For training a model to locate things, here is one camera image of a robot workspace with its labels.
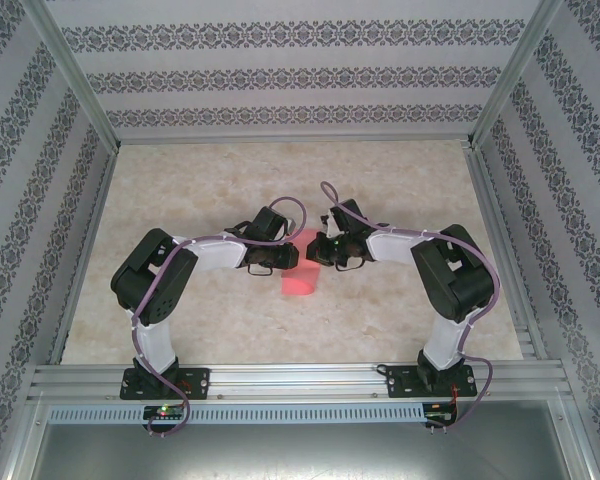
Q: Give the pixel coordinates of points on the pink cloth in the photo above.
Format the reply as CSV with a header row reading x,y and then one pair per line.
x,y
300,282

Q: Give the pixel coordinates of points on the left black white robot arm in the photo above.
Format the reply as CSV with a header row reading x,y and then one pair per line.
x,y
150,280

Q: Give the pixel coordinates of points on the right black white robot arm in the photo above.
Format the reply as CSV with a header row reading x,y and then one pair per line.
x,y
455,280

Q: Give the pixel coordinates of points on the sheet metal panel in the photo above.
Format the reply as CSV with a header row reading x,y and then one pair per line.
x,y
300,455

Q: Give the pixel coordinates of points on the circuit board with blue light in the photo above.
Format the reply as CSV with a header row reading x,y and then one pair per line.
x,y
437,417

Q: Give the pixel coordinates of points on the circuit board with green light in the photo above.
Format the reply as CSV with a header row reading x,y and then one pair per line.
x,y
162,412

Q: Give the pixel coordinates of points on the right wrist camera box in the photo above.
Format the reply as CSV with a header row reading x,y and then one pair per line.
x,y
331,226

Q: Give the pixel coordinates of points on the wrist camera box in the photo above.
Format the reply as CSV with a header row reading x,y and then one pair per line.
x,y
290,227
331,226

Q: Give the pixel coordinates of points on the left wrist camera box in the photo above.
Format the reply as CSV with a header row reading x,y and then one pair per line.
x,y
290,227

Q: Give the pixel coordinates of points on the aluminium rear rail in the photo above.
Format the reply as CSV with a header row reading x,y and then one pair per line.
x,y
295,140

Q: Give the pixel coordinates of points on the aluminium mounting rail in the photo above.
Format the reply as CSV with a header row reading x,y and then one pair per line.
x,y
300,380

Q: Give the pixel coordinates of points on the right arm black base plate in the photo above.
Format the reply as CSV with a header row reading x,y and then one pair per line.
x,y
400,382

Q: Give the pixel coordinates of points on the aluminium side rail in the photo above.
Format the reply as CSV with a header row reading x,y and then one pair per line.
x,y
87,250
500,240

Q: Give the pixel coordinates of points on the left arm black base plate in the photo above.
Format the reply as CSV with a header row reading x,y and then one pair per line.
x,y
197,382

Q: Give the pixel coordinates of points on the aluminium frame post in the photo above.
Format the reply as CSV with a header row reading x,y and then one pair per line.
x,y
70,75
517,75

